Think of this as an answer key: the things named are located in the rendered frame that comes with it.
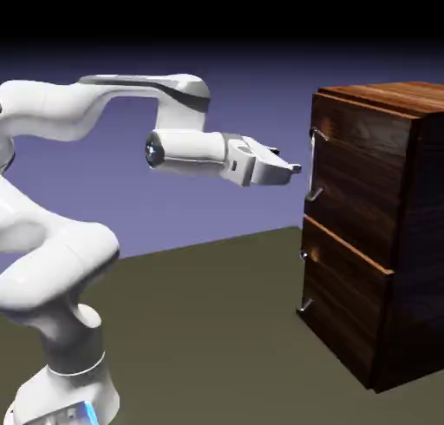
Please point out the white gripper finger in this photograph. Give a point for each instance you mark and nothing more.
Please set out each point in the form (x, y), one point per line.
(296, 168)
(274, 151)

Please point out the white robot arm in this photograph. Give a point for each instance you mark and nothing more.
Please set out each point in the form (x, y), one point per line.
(52, 255)

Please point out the short dark wood door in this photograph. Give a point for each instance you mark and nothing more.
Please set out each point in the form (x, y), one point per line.
(343, 303)

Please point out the dark wood cabinet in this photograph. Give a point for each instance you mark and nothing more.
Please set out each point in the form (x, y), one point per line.
(381, 230)

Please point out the tall dark wood door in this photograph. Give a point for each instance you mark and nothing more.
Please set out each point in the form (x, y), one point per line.
(360, 189)

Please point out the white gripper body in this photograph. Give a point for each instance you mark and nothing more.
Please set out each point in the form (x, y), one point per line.
(269, 168)

